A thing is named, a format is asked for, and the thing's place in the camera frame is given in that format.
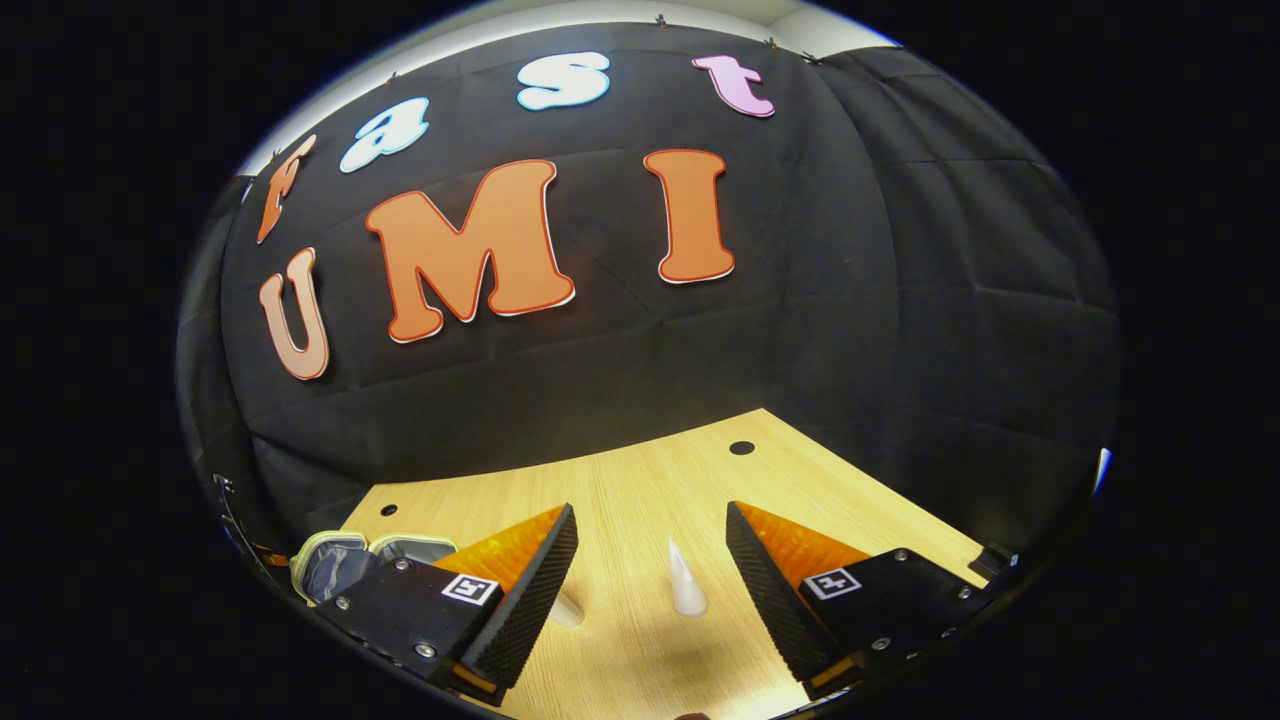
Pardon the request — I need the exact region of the pale yellow suitcase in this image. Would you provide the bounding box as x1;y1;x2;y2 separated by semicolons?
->
288;530;461;605

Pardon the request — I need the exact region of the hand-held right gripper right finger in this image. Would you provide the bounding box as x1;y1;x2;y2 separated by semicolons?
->
725;500;1001;703

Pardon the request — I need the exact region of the black backdrop cloth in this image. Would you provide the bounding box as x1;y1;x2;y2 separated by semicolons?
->
178;22;1121;561

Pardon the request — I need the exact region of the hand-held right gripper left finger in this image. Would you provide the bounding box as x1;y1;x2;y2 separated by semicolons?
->
318;502;581;706

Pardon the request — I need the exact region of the white skin care tube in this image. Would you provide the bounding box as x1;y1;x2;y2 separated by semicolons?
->
667;538;710;618

